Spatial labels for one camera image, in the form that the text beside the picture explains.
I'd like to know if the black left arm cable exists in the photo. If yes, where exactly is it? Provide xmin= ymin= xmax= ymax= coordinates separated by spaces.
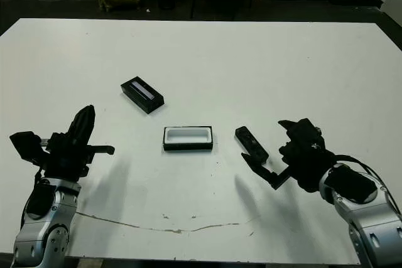
xmin=20 ymin=170 xmax=45 ymax=234

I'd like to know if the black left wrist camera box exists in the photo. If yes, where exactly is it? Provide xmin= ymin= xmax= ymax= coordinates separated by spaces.
xmin=9 ymin=131 xmax=43 ymax=164

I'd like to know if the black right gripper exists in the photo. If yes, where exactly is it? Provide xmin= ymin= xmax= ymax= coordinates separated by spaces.
xmin=241 ymin=119 xmax=335 ymax=192

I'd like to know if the black lid with silver stripe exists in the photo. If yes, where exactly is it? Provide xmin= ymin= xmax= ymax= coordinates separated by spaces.
xmin=120 ymin=75 xmax=166 ymax=114

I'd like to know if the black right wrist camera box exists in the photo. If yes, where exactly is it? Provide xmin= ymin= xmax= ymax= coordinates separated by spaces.
xmin=293 ymin=118 xmax=325 ymax=153

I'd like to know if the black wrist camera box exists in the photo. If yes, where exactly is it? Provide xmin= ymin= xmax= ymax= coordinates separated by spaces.
xmin=9 ymin=131 xmax=43 ymax=164
xmin=293 ymin=118 xmax=325 ymax=153

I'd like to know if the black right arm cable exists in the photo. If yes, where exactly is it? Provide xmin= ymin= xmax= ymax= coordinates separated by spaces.
xmin=332 ymin=154 xmax=402 ymax=215

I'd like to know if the black camera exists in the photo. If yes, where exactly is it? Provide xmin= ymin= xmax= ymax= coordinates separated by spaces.
xmin=234 ymin=126 xmax=269 ymax=166

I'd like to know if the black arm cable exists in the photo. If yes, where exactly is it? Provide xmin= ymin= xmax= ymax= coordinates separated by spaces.
xmin=332 ymin=154 xmax=402 ymax=215
xmin=20 ymin=170 xmax=45 ymax=234

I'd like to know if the black box with white insert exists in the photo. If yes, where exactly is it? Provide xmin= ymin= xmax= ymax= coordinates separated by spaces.
xmin=162 ymin=126 xmax=214 ymax=152

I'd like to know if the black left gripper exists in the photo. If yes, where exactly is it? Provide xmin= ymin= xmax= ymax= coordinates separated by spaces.
xmin=40 ymin=104 xmax=116 ymax=183

